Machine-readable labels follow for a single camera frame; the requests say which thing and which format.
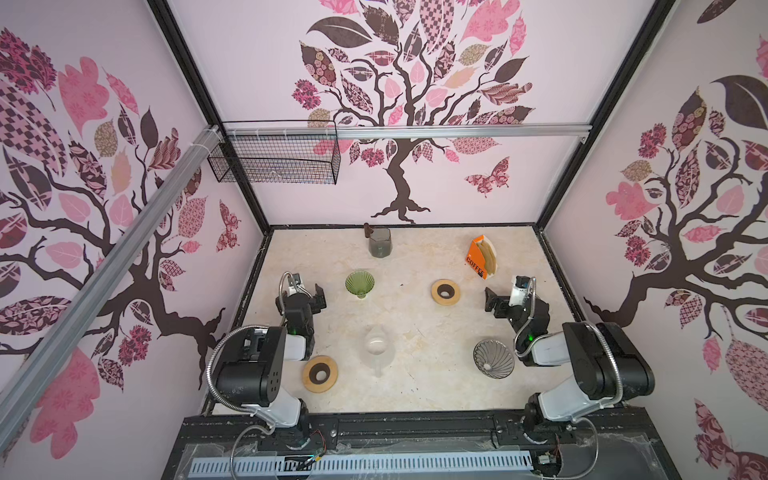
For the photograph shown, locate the orange coffee filter pack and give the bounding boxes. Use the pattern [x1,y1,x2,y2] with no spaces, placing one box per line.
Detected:
[465,235,498,280]

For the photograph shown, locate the green glass dripper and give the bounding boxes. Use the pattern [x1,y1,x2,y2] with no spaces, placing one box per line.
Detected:
[345,270,375,299]

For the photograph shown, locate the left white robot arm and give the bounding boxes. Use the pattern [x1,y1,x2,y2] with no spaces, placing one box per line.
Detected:
[204,286,327,437]

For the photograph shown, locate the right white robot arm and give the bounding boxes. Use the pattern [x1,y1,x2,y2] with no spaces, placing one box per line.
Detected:
[473,277,655,443]

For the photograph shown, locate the grey glass dripper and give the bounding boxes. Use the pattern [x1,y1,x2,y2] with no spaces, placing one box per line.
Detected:
[472,339,515,380]

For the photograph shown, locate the grey glass measuring cup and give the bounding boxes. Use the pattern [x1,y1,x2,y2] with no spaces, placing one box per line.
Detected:
[364,223,393,258]

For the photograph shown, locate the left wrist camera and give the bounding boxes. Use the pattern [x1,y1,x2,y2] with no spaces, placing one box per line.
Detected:
[280,272,310,296]

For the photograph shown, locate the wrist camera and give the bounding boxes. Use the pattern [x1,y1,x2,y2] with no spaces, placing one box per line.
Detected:
[280,272,310,296]
[509,275,536,309]

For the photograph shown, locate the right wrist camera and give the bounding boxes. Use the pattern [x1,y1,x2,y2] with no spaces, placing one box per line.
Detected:
[509,275,536,309]

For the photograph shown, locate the left metal cable conduit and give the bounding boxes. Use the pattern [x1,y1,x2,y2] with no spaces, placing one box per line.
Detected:
[205,324,271,409]

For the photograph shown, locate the metal cable conduit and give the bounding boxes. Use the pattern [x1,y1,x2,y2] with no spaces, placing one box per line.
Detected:
[515,320,625,409]
[205,324,271,409]

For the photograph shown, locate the right metal cable conduit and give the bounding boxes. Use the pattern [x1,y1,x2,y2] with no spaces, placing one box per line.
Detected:
[515,320,625,409]

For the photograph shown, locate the white slotted cable duct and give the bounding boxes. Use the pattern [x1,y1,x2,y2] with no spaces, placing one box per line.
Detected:
[186,451,533,479]

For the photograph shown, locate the black wire basket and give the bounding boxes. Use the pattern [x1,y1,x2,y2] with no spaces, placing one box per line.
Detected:
[208,120,341,185]

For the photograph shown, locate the rear aluminium rail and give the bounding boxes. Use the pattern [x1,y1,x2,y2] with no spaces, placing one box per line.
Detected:
[225,121,592,140]

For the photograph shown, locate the aluminium rail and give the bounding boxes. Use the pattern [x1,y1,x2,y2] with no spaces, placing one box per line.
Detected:
[1,125,222,448]
[225,121,592,140]

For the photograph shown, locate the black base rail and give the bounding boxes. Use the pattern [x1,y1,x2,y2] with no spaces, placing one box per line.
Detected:
[163,407,679,479]

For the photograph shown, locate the left aluminium rail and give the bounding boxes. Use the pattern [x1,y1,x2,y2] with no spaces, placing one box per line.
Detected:
[1,125,222,448]

